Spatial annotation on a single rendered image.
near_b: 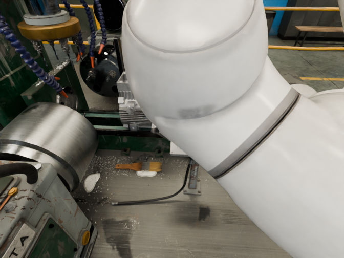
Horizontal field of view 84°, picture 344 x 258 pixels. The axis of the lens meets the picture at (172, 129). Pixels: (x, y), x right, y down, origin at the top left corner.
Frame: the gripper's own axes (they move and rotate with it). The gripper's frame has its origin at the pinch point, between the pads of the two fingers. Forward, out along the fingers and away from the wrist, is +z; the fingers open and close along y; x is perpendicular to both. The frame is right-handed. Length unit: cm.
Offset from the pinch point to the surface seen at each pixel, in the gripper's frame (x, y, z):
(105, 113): -18, 38, 39
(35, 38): -28, 45, -2
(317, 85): -139, -214, 239
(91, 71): -37, 46, 33
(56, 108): -7.5, 36.9, 1.8
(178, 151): 2.6, 0.8, 7.9
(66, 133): 0.0, 31.8, 0.7
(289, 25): -349, -246, 347
